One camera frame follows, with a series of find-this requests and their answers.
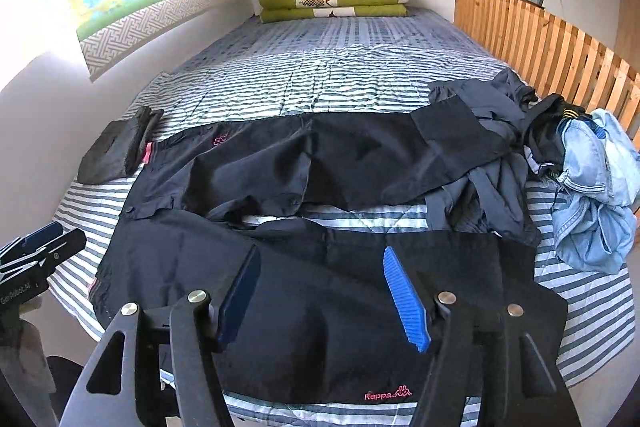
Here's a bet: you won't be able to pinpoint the black garment with yellow stripes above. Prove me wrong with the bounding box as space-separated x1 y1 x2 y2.
521 93 602 182

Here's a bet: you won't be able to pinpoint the crumpled grey pants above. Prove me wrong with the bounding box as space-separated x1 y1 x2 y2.
426 68 544 249

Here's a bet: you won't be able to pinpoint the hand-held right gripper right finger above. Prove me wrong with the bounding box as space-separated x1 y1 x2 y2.
382 246 583 427

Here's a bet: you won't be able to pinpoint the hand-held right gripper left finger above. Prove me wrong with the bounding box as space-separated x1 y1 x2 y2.
57 246 262 427

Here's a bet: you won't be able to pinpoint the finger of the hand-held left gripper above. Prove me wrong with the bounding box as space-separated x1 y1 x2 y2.
0 222 66 265
0 228 88 280

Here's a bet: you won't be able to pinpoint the wooden slatted bed rail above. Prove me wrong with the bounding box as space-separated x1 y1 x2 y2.
453 0 640 148

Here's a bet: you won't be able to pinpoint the blue white striped bed quilt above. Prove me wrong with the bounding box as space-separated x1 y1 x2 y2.
52 6 640 424

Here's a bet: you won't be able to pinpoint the black pants with pink logo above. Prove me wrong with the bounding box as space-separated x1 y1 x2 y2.
89 109 569 419

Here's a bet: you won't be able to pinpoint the light blue jeans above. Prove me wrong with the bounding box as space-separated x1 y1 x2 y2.
551 109 640 274

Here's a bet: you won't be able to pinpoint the folded dark grey garment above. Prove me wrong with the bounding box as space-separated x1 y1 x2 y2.
78 105 165 186

